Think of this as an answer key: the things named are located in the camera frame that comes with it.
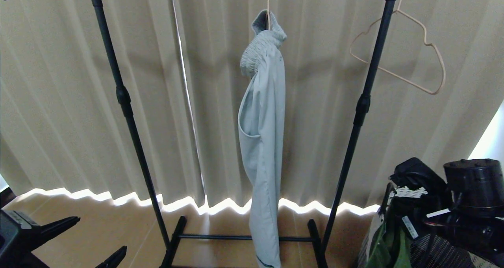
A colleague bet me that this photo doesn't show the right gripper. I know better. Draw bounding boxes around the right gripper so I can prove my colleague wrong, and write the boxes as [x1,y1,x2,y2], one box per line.
[388,199,453,241]

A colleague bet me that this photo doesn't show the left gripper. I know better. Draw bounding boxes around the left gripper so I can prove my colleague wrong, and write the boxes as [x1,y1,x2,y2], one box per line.
[0,209,128,268]

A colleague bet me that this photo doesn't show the green garment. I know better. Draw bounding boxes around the green garment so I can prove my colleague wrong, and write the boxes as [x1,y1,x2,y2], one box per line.
[366,220,412,268]

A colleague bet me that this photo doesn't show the pale grey shorts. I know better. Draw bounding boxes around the pale grey shorts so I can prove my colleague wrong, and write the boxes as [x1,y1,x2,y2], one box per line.
[238,10,287,268]

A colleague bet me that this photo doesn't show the white laundry basket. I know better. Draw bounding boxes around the white laundry basket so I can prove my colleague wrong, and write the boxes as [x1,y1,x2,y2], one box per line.
[356,181,504,268]

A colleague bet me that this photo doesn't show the beige curtain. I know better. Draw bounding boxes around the beige curtain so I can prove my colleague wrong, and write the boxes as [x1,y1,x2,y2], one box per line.
[0,0,504,215]

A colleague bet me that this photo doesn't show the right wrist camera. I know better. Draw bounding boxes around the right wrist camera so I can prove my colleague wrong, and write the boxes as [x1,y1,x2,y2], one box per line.
[389,158,449,205]

